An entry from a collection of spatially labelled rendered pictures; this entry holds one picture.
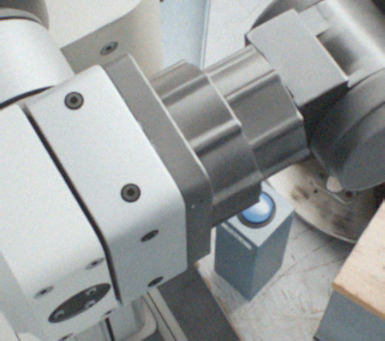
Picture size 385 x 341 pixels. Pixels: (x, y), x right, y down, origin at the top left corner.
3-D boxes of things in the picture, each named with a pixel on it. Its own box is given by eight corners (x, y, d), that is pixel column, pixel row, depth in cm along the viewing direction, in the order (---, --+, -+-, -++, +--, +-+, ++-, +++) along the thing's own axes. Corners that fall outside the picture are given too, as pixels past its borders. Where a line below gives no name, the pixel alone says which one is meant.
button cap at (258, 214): (254, 187, 139) (254, 184, 138) (278, 207, 138) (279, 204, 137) (233, 210, 138) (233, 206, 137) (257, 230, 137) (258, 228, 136)
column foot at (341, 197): (320, 167, 165) (321, 165, 164) (358, 191, 164) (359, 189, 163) (309, 183, 164) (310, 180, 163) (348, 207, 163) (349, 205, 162)
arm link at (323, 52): (219, 46, 60) (272, 120, 58) (379, -40, 62) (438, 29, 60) (224, 130, 68) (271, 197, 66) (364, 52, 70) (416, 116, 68)
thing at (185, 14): (144, 34, 176) (135, -71, 149) (213, 40, 175) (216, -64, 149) (125, 181, 167) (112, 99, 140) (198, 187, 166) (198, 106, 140)
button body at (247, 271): (245, 235, 163) (253, 172, 140) (281, 267, 162) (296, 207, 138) (213, 270, 162) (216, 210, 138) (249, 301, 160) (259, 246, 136)
